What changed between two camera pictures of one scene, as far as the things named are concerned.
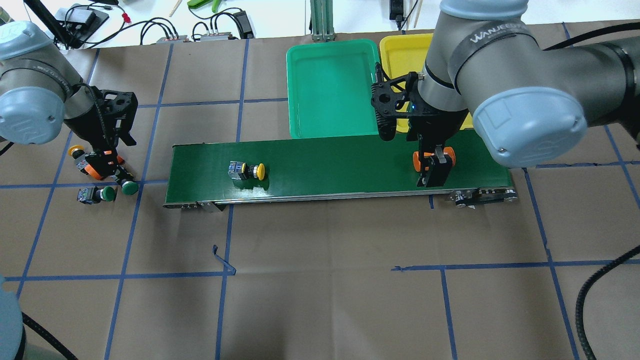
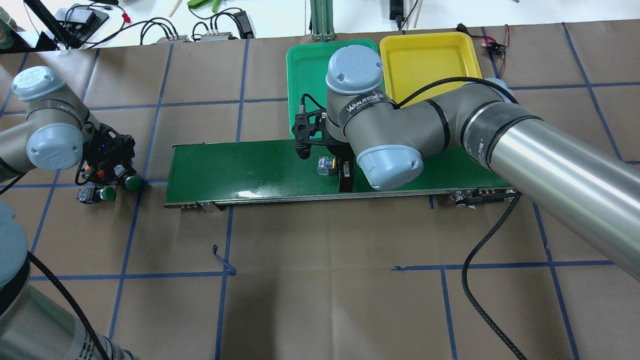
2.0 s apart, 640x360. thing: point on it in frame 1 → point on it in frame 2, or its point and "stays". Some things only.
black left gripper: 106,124 → 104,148
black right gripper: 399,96 → 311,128
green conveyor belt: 221,176 stays
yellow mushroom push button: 240,170 → 327,165
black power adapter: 243,25 stays
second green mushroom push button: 92,195 stays
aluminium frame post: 322,16 stays
